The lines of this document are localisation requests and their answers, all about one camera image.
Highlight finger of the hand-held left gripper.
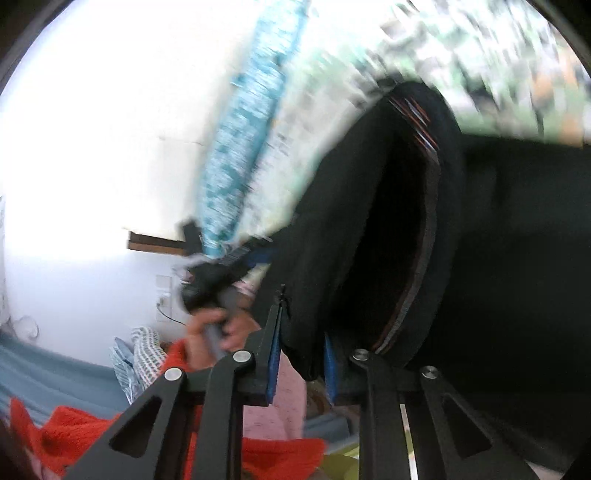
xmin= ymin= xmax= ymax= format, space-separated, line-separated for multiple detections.
xmin=222 ymin=235 xmax=279 ymax=273

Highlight yellow-green cloth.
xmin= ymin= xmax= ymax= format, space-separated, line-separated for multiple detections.
xmin=323 ymin=452 xmax=361 ymax=480

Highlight person's left hand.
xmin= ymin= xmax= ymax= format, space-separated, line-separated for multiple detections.
xmin=186 ymin=288 xmax=262 ymax=370

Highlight red knit sweater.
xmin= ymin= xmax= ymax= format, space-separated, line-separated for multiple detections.
xmin=185 ymin=436 xmax=326 ymax=480

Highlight white wall socket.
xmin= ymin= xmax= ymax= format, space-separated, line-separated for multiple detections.
xmin=156 ymin=274 xmax=175 ymax=311

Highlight black pants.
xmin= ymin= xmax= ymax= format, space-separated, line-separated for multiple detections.
xmin=272 ymin=80 xmax=591 ymax=472

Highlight brown wooden board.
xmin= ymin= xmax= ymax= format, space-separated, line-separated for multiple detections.
xmin=128 ymin=231 xmax=191 ymax=256

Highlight white and blue patterned cloth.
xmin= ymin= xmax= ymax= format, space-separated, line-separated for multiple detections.
xmin=110 ymin=325 xmax=168 ymax=407

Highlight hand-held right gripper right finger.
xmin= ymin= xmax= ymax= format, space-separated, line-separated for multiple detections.
xmin=322 ymin=331 xmax=543 ymax=480

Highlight printed bedsheet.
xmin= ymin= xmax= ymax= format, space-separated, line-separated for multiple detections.
xmin=249 ymin=0 xmax=591 ymax=222

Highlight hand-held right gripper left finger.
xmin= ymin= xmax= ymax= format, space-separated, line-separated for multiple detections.
xmin=65 ymin=284 xmax=289 ymax=480

